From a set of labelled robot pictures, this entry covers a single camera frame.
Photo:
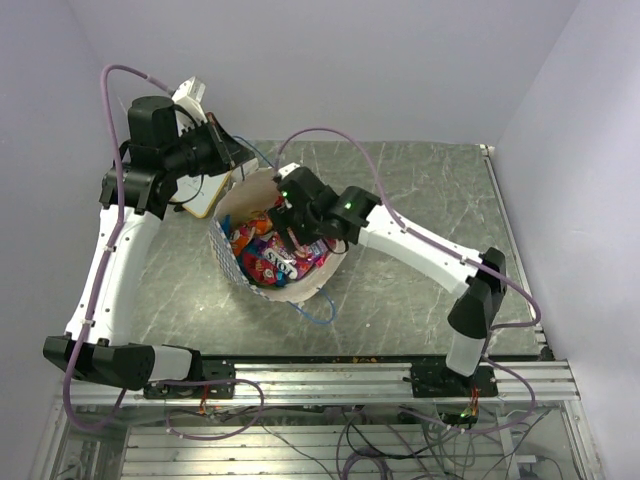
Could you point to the purple Fox's berries candy bag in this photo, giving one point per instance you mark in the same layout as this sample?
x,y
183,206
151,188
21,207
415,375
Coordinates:
x,y
297,264

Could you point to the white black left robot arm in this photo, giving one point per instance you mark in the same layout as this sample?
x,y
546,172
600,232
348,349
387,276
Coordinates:
x,y
169,138

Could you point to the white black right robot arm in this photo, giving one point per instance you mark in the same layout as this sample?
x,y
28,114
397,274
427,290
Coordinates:
x,y
312,211

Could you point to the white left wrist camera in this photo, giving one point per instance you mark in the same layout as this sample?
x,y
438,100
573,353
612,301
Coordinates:
x,y
188,95

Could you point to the aluminium rail frame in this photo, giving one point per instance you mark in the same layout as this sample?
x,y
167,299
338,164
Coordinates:
x,y
385,417

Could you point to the yellow framed whiteboard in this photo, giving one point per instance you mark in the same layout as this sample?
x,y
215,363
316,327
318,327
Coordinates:
x,y
200,195

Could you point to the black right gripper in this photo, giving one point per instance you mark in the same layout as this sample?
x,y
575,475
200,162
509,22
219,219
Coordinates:
x,y
284,215

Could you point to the red small snack packet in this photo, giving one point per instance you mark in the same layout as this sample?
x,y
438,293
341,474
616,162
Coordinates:
x,y
260,271

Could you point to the checkered blue paper bag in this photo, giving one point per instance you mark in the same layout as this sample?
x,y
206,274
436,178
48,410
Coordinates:
x,y
253,190

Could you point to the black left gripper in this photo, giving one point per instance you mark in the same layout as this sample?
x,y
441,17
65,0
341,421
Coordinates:
x,y
227,155

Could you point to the orange snack packet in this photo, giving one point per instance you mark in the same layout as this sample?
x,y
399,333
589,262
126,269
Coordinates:
x,y
258,226

